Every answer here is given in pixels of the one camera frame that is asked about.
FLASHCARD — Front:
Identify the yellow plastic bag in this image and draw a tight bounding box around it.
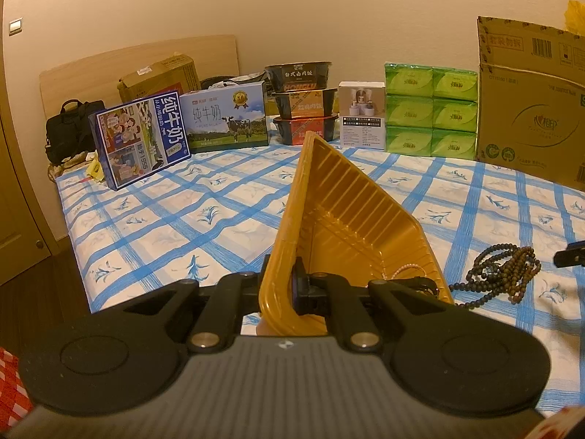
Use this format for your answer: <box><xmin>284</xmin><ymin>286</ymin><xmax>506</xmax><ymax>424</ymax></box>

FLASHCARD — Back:
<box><xmin>564</xmin><ymin>0</ymin><xmax>585</xmax><ymax>35</ymax></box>

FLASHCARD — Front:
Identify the blue checked bedsheet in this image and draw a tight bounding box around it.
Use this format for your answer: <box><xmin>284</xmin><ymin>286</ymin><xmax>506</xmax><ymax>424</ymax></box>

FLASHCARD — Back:
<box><xmin>55</xmin><ymin>139</ymin><xmax>585</xmax><ymax>418</ymax></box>

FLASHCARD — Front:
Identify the blue cartoon milk carton box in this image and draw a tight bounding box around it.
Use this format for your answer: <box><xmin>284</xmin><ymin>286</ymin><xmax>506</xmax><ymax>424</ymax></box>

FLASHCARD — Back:
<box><xmin>88</xmin><ymin>89</ymin><xmax>193</xmax><ymax>192</ymax></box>

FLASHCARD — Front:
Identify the yellow packet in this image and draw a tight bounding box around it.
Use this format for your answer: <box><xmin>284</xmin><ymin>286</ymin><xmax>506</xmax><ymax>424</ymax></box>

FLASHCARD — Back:
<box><xmin>86</xmin><ymin>153</ymin><xmax>107</xmax><ymax>183</ymax></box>

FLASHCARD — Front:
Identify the wooden wardrobe door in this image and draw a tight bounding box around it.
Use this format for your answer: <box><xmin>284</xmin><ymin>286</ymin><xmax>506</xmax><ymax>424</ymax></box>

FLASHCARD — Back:
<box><xmin>0</xmin><ymin>96</ymin><xmax>63</xmax><ymax>287</ymax></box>

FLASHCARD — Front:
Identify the stack of green tissue packs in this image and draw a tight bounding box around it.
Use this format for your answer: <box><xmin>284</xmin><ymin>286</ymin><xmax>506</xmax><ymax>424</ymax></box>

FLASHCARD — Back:
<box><xmin>384</xmin><ymin>61</ymin><xmax>480</xmax><ymax>161</ymax></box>

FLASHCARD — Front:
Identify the black white bag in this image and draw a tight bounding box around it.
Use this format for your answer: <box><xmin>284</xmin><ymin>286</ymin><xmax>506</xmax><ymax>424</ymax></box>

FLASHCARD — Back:
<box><xmin>200</xmin><ymin>72</ymin><xmax>271</xmax><ymax>91</ymax></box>

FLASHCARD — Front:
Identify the small cardboard box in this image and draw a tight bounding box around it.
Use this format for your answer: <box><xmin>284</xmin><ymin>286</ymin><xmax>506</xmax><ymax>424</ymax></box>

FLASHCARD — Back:
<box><xmin>118</xmin><ymin>54</ymin><xmax>202</xmax><ymax>104</ymax></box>

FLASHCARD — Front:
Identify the white red patterned cloth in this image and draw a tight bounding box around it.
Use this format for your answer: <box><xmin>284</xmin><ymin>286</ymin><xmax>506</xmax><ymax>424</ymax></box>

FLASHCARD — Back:
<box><xmin>539</xmin><ymin>405</ymin><xmax>585</xmax><ymax>439</ymax></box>

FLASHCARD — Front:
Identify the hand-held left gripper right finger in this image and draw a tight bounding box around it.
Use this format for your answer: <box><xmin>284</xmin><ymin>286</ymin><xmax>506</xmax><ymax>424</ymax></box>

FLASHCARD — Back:
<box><xmin>291</xmin><ymin>258</ymin><xmax>480</xmax><ymax>354</ymax></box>

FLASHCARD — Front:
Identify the green cow milk carton box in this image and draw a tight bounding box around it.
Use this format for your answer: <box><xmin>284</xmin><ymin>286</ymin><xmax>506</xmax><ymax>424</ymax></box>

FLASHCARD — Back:
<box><xmin>179</xmin><ymin>81</ymin><xmax>270</xmax><ymax>154</ymax></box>

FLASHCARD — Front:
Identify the dark green bead necklace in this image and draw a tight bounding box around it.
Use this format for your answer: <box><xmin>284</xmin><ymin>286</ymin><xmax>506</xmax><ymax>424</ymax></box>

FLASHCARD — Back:
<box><xmin>449</xmin><ymin>244</ymin><xmax>517</xmax><ymax>308</ymax></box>

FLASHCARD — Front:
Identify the red checked cloth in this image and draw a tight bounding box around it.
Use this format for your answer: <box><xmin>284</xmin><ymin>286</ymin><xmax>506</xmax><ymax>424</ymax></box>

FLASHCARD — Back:
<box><xmin>0</xmin><ymin>346</ymin><xmax>35</xmax><ymax>424</ymax></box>

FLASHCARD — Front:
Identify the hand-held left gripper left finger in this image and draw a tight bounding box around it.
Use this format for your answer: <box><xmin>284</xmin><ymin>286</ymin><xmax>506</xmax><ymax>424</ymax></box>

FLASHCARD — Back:
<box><xmin>94</xmin><ymin>255</ymin><xmax>271</xmax><ymax>354</ymax></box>

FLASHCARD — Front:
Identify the red instant food bowl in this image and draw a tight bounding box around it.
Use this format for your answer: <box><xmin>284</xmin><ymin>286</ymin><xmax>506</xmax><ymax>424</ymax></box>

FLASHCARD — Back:
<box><xmin>273</xmin><ymin>114</ymin><xmax>341</xmax><ymax>146</ymax></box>

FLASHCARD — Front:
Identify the golden plastic tray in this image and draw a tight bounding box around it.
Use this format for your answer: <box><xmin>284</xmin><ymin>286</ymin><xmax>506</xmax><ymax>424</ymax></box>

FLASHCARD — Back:
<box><xmin>257</xmin><ymin>130</ymin><xmax>456</xmax><ymax>337</ymax></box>

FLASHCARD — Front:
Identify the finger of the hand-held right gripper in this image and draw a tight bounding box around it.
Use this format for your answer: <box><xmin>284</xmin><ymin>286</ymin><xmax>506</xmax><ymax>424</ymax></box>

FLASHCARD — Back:
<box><xmin>553</xmin><ymin>244</ymin><xmax>585</xmax><ymax>270</ymax></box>

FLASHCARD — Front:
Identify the white product box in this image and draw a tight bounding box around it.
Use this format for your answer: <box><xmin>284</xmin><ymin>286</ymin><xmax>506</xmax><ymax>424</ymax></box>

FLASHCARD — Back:
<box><xmin>338</xmin><ymin>81</ymin><xmax>386</xmax><ymax>151</ymax></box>

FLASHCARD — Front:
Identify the white bead bracelet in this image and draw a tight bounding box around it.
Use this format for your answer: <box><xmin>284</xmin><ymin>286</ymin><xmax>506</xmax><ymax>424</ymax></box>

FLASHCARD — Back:
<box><xmin>383</xmin><ymin>263</ymin><xmax>420</xmax><ymax>281</ymax></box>

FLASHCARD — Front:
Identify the black instant food bowl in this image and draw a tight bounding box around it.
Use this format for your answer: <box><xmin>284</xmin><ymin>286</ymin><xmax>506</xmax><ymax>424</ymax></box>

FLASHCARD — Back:
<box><xmin>264</xmin><ymin>60</ymin><xmax>334</xmax><ymax>93</ymax></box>

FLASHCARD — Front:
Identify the black leather bracelet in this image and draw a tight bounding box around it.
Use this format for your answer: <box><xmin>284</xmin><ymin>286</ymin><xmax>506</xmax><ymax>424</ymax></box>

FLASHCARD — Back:
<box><xmin>402</xmin><ymin>275</ymin><xmax>443</xmax><ymax>302</ymax></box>

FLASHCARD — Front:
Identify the large cardboard box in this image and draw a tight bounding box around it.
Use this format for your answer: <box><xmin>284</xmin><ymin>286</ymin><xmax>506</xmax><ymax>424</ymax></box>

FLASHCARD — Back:
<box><xmin>474</xmin><ymin>15</ymin><xmax>585</xmax><ymax>191</ymax></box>

